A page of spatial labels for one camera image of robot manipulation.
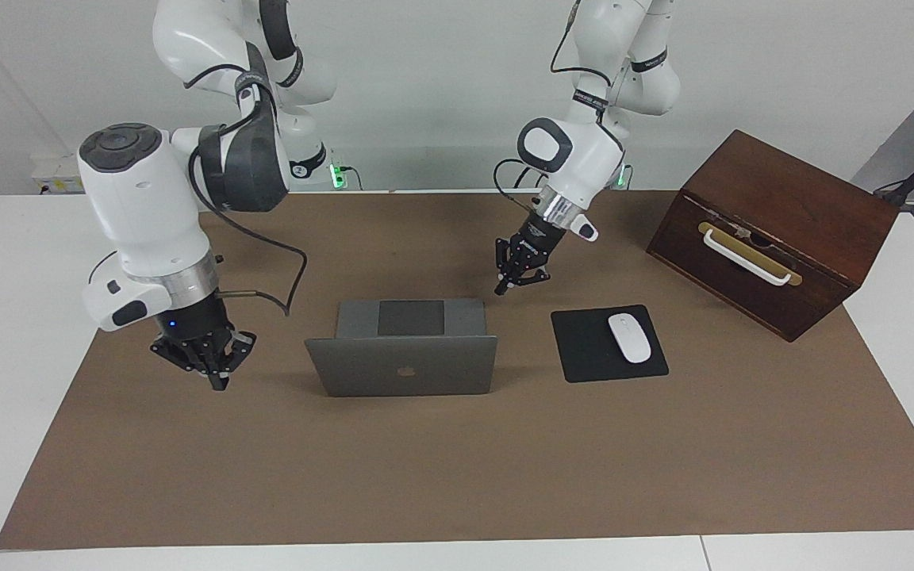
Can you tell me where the white power strip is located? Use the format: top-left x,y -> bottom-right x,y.
31,155 -> 85,195

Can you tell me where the black mouse pad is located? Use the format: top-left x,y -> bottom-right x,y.
551,305 -> 670,384

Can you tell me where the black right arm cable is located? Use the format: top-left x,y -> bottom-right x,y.
187,63 -> 309,316

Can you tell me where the brown table mat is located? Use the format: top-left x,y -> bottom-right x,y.
0,190 -> 914,550

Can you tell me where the grey laptop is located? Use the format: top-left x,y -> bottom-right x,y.
305,299 -> 499,397

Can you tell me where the brass handle plate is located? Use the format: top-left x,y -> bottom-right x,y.
697,221 -> 804,287

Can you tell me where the white computer mouse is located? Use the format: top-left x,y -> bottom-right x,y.
608,313 -> 653,364

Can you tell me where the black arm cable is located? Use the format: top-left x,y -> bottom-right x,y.
493,0 -> 613,219
187,63 -> 309,316

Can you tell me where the white box handle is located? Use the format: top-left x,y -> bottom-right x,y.
701,228 -> 793,286

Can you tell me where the dark brown wooden box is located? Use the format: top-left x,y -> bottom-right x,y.
646,129 -> 901,343

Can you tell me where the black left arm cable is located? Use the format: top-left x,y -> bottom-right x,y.
493,0 -> 613,219

